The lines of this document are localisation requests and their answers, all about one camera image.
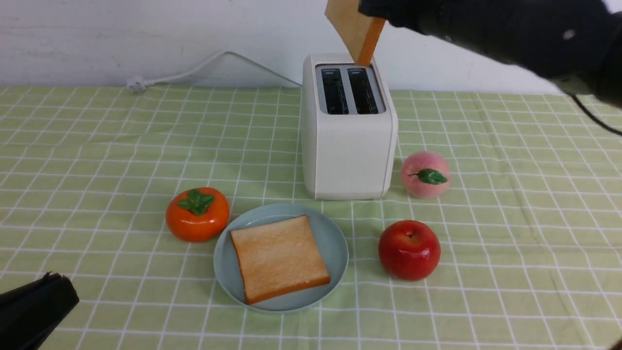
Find toast slice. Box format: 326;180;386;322
230;215;331;304
325;0;386;66

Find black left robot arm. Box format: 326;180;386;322
0;272;80;350

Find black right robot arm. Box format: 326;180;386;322
358;0;621;107

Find white two-slot toaster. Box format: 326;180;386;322
299;54;398;201

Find light blue round plate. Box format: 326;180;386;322
213;203;349;313

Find pink peach with leaf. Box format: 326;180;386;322
401;151;451;199

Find red apple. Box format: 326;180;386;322
378;220;441;281

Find orange persimmon with green leaves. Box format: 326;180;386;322
165;188;230;242

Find green checkered tablecloth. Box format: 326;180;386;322
0;86;622;350

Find white power cord with plug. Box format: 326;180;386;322
126;51;303;94

